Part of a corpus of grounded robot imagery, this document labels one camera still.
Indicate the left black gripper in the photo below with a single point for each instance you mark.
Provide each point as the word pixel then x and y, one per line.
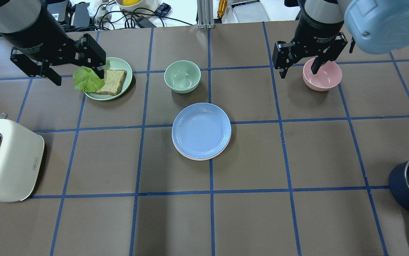
pixel 35 35

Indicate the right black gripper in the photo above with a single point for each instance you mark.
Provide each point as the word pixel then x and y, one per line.
pixel 314 33

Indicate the blue plate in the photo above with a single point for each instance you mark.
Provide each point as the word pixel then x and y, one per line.
pixel 201 131

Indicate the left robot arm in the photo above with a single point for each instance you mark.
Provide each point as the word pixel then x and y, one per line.
pixel 22 5

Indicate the lettuce leaf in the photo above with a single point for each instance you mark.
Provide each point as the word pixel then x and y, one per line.
pixel 86 80

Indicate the pink bowl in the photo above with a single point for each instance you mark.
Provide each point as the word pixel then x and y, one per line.
pixel 328 76

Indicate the bread slice on plate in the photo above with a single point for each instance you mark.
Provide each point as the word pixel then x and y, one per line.
pixel 113 82

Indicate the green plate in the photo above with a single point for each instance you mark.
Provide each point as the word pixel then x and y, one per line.
pixel 115 63

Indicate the bowl with toy fruit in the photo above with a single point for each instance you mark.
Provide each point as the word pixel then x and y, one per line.
pixel 131 5

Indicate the green bowl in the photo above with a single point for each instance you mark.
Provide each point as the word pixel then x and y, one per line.
pixel 182 77

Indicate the white toaster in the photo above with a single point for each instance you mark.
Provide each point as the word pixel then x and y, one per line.
pixel 21 153

